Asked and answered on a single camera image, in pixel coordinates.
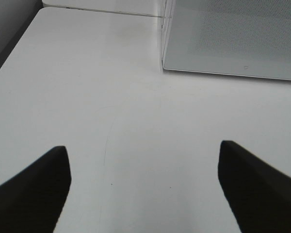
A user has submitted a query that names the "white adjacent table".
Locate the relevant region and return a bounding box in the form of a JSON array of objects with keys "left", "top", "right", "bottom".
[{"left": 42, "top": 0, "right": 165, "bottom": 17}]

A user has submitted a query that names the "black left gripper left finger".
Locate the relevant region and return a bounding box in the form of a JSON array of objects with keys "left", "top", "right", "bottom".
[{"left": 0, "top": 146, "right": 71, "bottom": 233}]

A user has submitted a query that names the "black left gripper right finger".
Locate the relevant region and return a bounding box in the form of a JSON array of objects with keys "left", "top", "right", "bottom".
[{"left": 218, "top": 141, "right": 291, "bottom": 233}]

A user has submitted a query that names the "white microwave door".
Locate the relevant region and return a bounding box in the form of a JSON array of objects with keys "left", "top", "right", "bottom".
[{"left": 163, "top": 0, "right": 291, "bottom": 80}]

